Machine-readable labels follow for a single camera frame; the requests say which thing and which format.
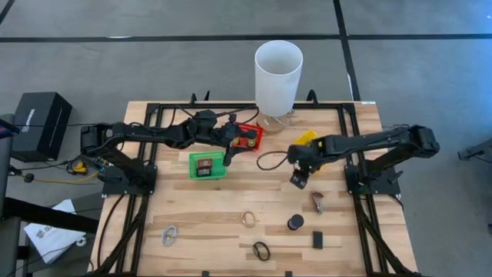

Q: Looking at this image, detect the black wristwatch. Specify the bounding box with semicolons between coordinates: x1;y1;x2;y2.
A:
252;241;271;262

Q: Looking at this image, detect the gold metal wristwatch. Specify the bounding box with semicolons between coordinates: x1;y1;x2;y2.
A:
240;210;257;229

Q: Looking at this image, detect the black table frame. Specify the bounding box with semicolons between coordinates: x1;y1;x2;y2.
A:
82;90;424;277

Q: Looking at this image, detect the white lamp cord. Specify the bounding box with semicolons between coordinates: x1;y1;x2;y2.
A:
273;108;296;128

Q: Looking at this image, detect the purple sand hourglass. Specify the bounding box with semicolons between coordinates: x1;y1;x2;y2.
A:
287;213;305;232

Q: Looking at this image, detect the red plastic basket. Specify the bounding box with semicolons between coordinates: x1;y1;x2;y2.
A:
229;122;265;152

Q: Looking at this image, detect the yellow floor cable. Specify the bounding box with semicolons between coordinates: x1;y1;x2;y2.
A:
33;172;100;185

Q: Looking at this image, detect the silver carabiner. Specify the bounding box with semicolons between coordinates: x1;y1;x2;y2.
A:
161;225;179;248

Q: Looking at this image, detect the green plastic basket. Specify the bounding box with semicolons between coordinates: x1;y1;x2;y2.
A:
188;150;228;181

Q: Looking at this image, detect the black cardboard box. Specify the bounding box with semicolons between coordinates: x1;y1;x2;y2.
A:
10;91;73;162

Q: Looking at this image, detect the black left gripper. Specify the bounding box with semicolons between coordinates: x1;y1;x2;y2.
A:
214;113;249;168

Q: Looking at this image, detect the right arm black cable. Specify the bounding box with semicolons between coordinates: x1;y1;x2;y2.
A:
256;150;290;172

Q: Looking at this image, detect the yellow plastic basket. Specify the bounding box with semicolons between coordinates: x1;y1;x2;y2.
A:
294;129;327;172

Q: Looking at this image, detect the black metal beam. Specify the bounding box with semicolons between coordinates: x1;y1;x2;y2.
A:
2;196;100;234

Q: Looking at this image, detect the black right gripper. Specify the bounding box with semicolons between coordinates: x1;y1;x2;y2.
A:
287;142;321;190

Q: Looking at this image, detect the white printed paper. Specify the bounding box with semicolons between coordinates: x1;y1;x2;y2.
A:
22;199;87;265

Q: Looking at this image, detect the white shade table lamp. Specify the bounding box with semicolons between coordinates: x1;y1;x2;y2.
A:
254;39;304;136

